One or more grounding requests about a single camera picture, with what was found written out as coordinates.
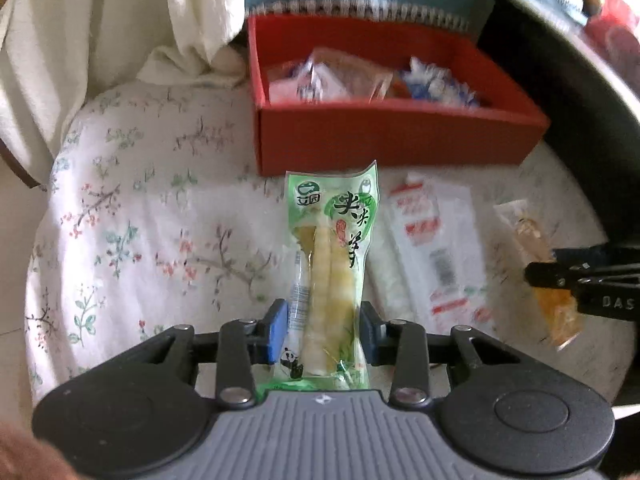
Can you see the white red-labelled packet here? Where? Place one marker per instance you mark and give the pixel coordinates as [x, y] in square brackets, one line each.
[432, 255]

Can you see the red cardboard box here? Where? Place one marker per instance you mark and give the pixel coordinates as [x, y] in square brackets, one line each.
[400, 132]

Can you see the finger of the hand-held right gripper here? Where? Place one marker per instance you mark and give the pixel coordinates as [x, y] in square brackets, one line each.
[590, 255]
[550, 275]

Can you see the cream towel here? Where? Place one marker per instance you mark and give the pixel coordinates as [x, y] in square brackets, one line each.
[100, 35]

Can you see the clear orange snack packet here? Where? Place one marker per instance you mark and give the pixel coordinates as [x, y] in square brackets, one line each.
[545, 240]

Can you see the floral bedsheet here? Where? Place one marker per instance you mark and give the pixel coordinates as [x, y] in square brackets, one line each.
[160, 220]

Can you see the dark curved furniture edge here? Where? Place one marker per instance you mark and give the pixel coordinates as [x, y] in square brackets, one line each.
[575, 110]

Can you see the red blurred objects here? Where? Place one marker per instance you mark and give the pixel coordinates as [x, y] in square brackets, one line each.
[617, 25]

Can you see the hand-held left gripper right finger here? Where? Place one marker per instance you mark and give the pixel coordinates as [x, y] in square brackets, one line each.
[371, 332]

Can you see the pink snack packet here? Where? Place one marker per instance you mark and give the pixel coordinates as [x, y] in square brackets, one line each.
[281, 87]

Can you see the blue white snack packet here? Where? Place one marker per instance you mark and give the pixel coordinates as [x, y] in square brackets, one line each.
[440, 85]

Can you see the green bamboo shoot packet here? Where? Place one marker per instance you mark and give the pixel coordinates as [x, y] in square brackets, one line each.
[325, 280]

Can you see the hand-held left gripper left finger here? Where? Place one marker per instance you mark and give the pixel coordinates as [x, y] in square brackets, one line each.
[276, 332]

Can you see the wooden bed frame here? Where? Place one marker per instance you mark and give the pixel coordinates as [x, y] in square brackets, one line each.
[17, 162]

